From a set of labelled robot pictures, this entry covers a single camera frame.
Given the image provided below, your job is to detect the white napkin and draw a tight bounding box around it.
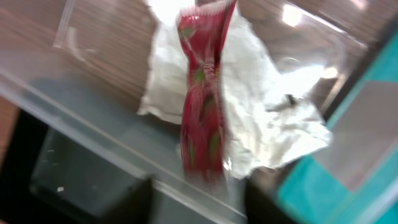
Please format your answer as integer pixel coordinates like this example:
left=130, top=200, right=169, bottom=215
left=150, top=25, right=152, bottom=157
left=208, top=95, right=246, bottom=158
left=138, top=1, right=333, bottom=179

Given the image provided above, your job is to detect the red snack wrapper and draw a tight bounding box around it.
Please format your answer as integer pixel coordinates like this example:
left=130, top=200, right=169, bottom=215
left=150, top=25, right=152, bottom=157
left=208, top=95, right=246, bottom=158
left=177, top=1, right=236, bottom=181

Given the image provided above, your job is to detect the clear plastic bin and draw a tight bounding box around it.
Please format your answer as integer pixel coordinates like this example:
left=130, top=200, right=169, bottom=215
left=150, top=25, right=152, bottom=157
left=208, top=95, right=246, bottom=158
left=1, top=0, right=397, bottom=223

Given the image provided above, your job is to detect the teal serving tray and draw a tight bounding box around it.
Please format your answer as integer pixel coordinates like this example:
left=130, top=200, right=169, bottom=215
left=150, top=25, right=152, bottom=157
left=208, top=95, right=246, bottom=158
left=279, top=36, right=397, bottom=224

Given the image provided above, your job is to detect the black plastic tray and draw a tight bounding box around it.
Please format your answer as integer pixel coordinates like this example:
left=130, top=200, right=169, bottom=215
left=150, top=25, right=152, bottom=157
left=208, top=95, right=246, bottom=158
left=0, top=108, right=299, bottom=224

